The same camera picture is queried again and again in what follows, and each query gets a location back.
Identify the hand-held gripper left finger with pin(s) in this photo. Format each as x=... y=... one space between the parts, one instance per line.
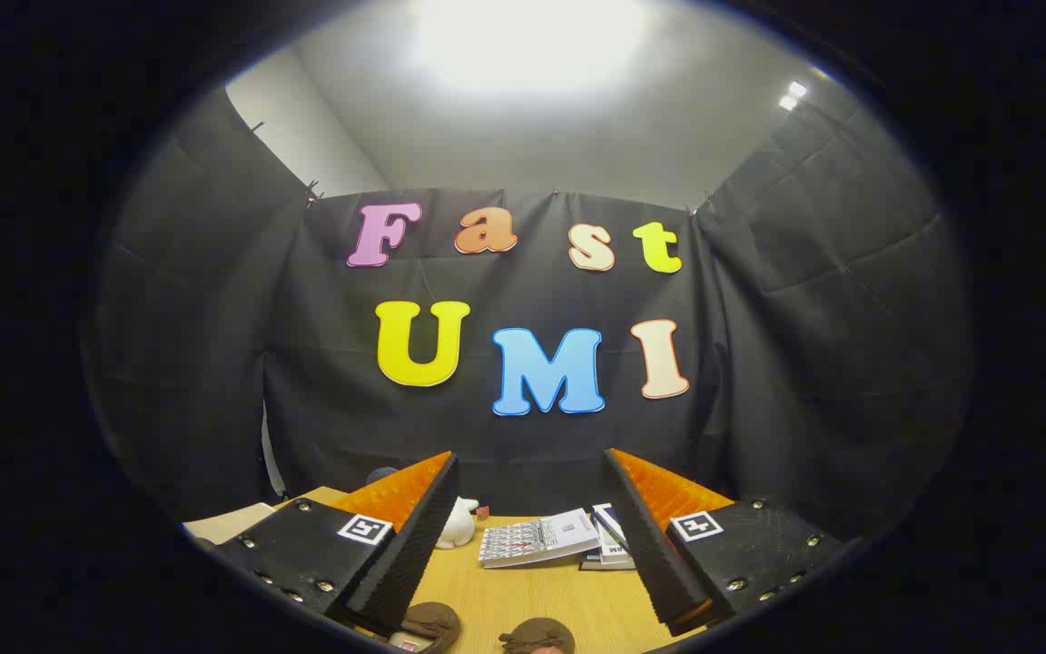
x=414 y=545

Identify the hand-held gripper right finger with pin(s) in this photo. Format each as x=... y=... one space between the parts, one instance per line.
x=646 y=545

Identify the brown fuzzy slipper shoe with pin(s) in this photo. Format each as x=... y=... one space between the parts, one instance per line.
x=432 y=619
x=537 y=631

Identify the beige fabric storage box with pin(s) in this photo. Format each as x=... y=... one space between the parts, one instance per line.
x=232 y=522

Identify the white book with dark cover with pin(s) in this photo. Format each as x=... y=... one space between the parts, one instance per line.
x=612 y=527
x=605 y=563

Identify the white duck plush toy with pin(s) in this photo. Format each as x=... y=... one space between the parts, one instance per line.
x=456 y=529

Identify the grey white penguin plush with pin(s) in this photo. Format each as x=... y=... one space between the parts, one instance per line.
x=382 y=474

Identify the book with patterned cover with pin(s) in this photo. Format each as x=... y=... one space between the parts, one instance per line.
x=537 y=540

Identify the black backdrop cloth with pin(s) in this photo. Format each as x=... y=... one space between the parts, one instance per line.
x=305 y=363

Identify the small ceiling spotlight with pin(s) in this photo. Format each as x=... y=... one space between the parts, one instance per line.
x=787 y=103
x=797 y=89

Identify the bright ceiling light panel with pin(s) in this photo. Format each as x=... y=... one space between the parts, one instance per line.
x=527 y=41

